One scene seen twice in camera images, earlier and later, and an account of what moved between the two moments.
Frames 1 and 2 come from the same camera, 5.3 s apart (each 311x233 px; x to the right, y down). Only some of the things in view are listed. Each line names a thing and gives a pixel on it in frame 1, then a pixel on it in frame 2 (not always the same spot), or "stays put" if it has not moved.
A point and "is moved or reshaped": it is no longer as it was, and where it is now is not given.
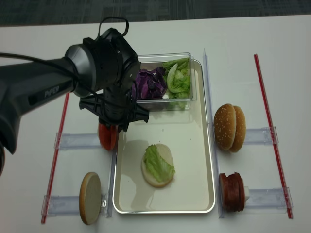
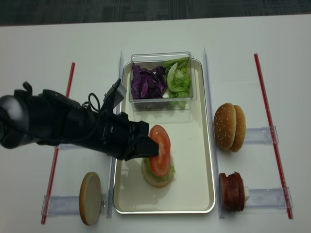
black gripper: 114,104 -> 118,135
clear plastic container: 166,81 stays put
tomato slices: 108,137 is moved or reshaped
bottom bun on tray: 165,154 stays put
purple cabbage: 150,84 stays put
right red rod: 287,201 stays put
